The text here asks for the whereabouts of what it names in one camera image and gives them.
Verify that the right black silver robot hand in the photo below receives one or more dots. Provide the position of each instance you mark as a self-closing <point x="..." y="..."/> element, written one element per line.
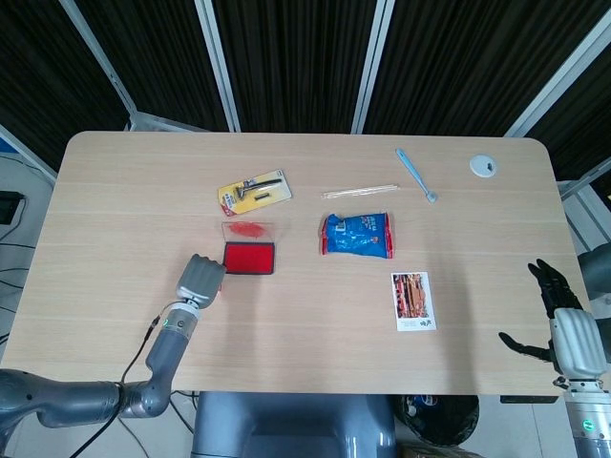
<point x="577" y="341"/>

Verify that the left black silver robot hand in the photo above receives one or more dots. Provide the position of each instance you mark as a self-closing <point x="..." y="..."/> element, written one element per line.
<point x="200" y="281"/>

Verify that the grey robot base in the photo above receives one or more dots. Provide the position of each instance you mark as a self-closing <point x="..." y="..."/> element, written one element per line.
<point x="291" y="424"/>

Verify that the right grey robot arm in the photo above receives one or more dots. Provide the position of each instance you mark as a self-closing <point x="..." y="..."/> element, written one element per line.
<point x="587" y="420"/>

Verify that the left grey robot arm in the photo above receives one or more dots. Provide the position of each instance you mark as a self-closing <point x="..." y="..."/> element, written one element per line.
<point x="167" y="343"/>

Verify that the red ink pad case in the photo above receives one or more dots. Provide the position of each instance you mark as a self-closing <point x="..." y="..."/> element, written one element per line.
<point x="250" y="257"/>

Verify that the razor on yellow blister card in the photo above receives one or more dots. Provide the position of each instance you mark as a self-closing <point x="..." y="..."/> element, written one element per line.
<point x="255" y="192"/>

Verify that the black trash bin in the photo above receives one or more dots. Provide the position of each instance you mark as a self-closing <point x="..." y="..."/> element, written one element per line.
<point x="444" y="422"/>

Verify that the blue snack bag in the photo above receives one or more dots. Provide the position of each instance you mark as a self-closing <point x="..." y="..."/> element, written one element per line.
<point x="355" y="235"/>

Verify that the printed photo card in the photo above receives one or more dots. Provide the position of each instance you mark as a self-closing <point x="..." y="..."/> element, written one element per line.
<point x="413" y="300"/>

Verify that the wrapped wooden sticks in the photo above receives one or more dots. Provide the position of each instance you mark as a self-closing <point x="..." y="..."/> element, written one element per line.
<point x="358" y="192"/>

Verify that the brown cardboard box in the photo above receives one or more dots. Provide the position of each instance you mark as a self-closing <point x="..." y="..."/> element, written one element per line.
<point x="429" y="451"/>

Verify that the light blue toothbrush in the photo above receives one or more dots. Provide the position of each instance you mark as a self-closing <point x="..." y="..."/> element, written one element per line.
<point x="415" y="174"/>

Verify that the white partition frame post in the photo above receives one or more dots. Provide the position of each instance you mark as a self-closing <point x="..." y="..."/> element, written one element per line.
<point x="102" y="67"/>
<point x="558" y="76"/>
<point x="373" y="62"/>
<point x="218" y="62"/>

